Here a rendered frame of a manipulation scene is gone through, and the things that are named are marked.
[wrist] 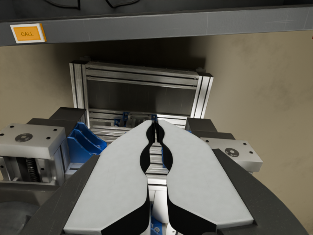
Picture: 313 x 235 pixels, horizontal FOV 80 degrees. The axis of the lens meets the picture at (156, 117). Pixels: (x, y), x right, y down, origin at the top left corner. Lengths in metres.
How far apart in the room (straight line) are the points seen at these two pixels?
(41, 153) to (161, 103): 0.87
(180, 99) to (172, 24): 0.88
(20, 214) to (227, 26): 0.57
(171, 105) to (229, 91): 0.50
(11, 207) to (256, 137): 1.69
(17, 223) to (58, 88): 1.16
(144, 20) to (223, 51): 1.09
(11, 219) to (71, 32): 0.40
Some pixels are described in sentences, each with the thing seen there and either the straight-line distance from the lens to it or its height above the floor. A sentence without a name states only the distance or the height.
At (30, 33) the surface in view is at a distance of 0.43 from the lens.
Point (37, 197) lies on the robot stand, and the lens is 0.53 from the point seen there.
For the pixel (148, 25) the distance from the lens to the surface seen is 0.38.
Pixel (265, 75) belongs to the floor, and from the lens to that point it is 1.61.
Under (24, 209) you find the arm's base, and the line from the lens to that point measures 0.54.
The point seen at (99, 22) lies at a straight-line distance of 0.39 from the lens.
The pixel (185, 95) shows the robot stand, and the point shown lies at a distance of 1.22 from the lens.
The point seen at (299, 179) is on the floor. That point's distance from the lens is 2.44.
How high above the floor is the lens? 1.33
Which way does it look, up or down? 62 degrees down
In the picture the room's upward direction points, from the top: 177 degrees clockwise
